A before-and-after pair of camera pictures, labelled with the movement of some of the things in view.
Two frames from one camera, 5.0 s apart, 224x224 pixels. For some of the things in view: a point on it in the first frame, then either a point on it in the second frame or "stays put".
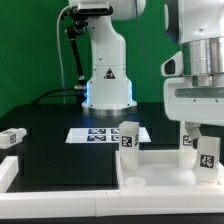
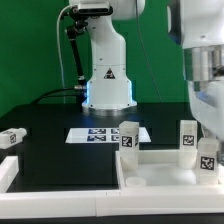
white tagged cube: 129,144 stays put
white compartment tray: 160,168 stays put
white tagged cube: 187,155 stays put
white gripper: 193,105 -> 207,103
